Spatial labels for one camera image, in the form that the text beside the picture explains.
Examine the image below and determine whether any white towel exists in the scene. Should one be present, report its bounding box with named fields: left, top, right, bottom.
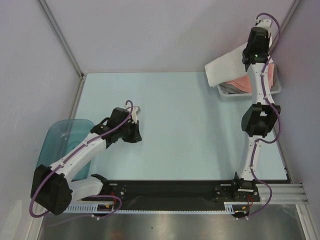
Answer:
left=204, top=43, right=250, bottom=88

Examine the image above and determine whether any pink striped towel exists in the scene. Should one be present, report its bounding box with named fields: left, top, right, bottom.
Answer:
left=224, top=63, right=277, bottom=94

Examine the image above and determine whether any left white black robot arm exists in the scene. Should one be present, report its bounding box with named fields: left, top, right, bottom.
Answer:
left=29, top=104, right=142, bottom=218

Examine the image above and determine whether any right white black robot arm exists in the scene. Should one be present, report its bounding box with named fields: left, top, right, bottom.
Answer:
left=230, top=26, right=281, bottom=201

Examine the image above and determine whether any white perforated plastic basket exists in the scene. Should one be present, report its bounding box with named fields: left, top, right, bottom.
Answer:
left=217, top=64, right=282, bottom=102

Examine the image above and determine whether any teal plastic tray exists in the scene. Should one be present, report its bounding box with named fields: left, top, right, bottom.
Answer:
left=36, top=119, right=94, bottom=167

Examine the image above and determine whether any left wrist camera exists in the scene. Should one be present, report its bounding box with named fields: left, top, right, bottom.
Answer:
left=124, top=104, right=141, bottom=124

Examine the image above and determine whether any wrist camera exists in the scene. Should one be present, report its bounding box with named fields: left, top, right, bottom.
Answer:
left=124, top=104, right=141, bottom=124
left=255, top=17, right=273, bottom=30

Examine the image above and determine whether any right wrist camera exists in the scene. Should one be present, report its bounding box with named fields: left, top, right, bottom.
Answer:
left=255, top=17, right=273, bottom=30

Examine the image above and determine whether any right aluminium corner post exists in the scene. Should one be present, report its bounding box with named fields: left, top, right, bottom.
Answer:
left=270, top=0, right=304, bottom=54

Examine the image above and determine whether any aluminium corner post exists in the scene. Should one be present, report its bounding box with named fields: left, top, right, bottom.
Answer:
left=270, top=0, right=304, bottom=54
left=36, top=0, right=85, bottom=80

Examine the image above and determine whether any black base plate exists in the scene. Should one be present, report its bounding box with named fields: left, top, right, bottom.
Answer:
left=96, top=180, right=260, bottom=206

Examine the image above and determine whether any left aluminium corner post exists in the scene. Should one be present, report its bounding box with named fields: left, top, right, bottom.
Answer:
left=36, top=0, right=85, bottom=80

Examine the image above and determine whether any slotted cable duct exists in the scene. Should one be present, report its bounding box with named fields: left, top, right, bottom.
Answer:
left=64, top=202, right=248, bottom=215

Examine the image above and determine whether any aluminium frame rail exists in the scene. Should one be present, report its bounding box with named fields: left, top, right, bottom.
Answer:
left=257, top=183, right=309, bottom=205

